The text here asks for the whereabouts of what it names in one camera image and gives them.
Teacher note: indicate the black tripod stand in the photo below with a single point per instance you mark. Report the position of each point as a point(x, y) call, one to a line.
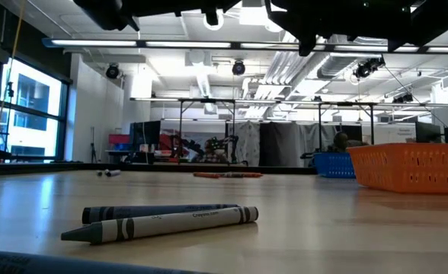
point(10, 90)

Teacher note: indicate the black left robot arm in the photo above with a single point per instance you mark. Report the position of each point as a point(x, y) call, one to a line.
point(106, 13)

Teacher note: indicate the dark curtain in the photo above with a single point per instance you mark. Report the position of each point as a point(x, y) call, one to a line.
point(279, 144)

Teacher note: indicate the black ceiling spotlight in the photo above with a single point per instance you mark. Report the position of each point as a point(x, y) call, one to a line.
point(112, 71)
point(238, 67)
point(403, 98)
point(368, 66)

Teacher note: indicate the red crayon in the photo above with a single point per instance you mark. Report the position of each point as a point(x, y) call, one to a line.
point(207, 175)
point(243, 175)

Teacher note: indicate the long light strip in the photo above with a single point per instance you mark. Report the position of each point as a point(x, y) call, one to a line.
point(187, 44)

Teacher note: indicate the white ceiling pipe bundle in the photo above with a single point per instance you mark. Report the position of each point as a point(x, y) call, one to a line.
point(285, 64)

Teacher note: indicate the black frame clamp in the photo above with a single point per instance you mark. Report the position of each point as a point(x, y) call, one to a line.
point(307, 155)

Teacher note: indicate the person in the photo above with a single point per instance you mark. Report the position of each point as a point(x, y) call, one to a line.
point(210, 154)
point(340, 141)

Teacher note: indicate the blue plastic basket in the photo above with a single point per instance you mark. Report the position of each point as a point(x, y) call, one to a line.
point(332, 155)

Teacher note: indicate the orange plastic basket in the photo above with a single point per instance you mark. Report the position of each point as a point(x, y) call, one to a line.
point(399, 152)

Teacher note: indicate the hanging light bar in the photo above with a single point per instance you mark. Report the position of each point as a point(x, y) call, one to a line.
point(258, 101)

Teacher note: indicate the white patterned curtain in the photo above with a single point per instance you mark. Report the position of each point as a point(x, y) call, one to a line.
point(250, 142)

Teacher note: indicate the red box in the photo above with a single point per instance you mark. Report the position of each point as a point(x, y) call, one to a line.
point(119, 139)

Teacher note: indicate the blue crayon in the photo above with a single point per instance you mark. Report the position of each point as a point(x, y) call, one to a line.
point(140, 211)

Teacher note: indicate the bright ceiling light panel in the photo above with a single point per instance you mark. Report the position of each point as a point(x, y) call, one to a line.
point(254, 17)

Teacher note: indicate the silver ventilation duct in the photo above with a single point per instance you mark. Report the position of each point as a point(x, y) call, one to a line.
point(338, 64)

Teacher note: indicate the large dark-framed window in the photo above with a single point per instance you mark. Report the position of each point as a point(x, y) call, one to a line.
point(33, 125)

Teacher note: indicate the red panel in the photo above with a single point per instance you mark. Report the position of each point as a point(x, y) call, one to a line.
point(165, 141)

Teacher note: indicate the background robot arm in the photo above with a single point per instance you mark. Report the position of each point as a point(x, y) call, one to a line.
point(184, 146)
point(233, 148)

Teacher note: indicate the blue box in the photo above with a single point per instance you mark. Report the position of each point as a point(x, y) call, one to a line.
point(122, 147)

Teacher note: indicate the thin background tripod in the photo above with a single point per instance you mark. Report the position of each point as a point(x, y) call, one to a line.
point(93, 150)

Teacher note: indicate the black aluminium table frame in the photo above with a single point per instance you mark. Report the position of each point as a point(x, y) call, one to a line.
point(151, 167)

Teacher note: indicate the white board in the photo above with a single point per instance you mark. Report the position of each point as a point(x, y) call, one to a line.
point(391, 133)

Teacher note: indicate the grey curtain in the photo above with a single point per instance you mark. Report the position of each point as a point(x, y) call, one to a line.
point(309, 137)

